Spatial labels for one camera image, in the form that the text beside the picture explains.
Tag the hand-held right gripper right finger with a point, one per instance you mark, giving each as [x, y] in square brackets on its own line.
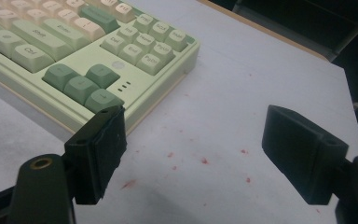
[304, 155]

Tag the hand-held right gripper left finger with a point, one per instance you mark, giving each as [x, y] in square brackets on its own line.
[96, 149]

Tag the green and cream keyboard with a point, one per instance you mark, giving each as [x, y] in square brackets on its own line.
[84, 59]

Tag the white table cover board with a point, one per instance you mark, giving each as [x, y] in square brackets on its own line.
[230, 77]

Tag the wooden table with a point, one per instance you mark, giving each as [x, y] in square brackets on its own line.
[261, 29]

